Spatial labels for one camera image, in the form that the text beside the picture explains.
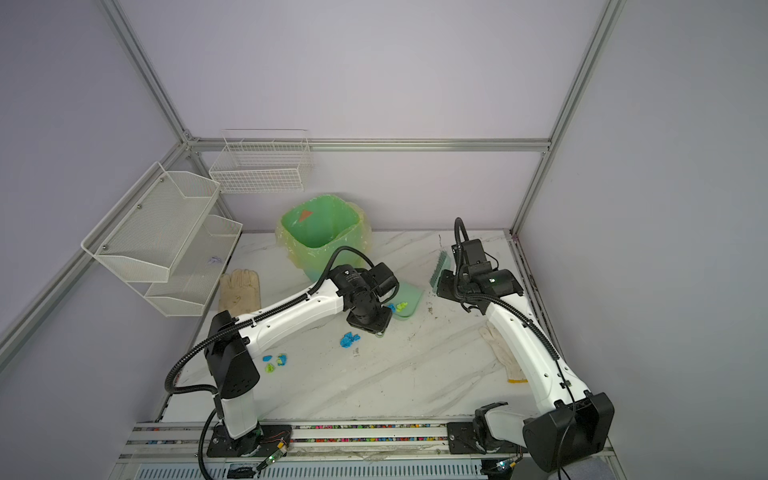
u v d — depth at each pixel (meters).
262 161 0.96
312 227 0.99
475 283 0.53
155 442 0.75
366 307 0.65
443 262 0.86
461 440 0.73
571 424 0.39
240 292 1.03
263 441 0.73
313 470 0.70
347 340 0.91
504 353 0.88
